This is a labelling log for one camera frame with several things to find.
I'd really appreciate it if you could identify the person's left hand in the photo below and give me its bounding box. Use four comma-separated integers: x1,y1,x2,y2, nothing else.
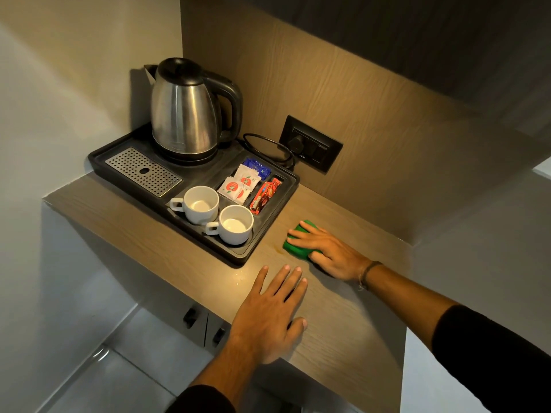
227,265,309,366

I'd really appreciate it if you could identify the person's right hand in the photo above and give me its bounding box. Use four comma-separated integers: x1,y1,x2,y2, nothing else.
287,225,372,283

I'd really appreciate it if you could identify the green sponge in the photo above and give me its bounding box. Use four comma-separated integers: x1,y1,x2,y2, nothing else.
282,219,324,261

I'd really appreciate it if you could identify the person's right forearm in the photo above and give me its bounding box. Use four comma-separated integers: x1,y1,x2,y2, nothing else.
361,263,458,350

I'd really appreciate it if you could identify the person's left forearm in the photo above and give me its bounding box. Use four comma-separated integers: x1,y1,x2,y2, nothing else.
189,339,264,410

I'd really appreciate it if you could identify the white ceramic cup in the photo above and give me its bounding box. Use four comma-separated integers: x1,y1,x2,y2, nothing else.
204,204,255,246
169,185,220,226

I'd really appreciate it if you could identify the orange stick sachet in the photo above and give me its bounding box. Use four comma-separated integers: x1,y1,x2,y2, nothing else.
260,177,283,210

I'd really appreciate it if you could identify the grey cabinet door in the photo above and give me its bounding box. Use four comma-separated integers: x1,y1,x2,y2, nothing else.
140,290,210,348
205,313,234,354

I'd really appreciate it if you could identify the red stick sachet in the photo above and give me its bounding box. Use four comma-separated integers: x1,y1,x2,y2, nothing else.
249,181,273,215

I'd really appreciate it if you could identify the white red-print tea sachet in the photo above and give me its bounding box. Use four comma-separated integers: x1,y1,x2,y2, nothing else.
217,176,253,206
234,163,262,188

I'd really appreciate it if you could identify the blue sachet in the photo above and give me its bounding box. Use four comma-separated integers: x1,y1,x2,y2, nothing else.
243,157,272,180

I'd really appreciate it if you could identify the black kettle power base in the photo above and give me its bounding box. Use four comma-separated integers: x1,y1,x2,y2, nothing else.
152,142,221,165

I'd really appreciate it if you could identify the perforated metal drip grate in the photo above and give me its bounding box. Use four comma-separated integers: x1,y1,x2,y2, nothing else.
104,147,183,198

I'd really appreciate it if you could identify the stainless steel electric kettle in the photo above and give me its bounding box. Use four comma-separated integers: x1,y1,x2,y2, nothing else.
144,57,243,161

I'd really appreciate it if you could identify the black plastic hospitality tray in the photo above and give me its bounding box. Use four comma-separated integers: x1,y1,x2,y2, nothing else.
87,124,301,267

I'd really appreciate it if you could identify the black long-sleeved shirt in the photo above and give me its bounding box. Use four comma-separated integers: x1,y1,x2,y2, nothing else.
165,304,551,413

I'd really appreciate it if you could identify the dark wooden overhead cabinet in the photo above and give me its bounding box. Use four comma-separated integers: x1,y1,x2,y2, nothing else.
224,0,551,144

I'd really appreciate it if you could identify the thin wrist bracelet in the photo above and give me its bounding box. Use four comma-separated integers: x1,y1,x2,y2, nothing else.
358,260,383,291

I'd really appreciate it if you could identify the black wall socket plate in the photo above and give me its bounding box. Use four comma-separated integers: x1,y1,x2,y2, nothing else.
278,114,344,174

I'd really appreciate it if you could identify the black power cable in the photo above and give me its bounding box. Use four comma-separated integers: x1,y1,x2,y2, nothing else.
242,133,298,171

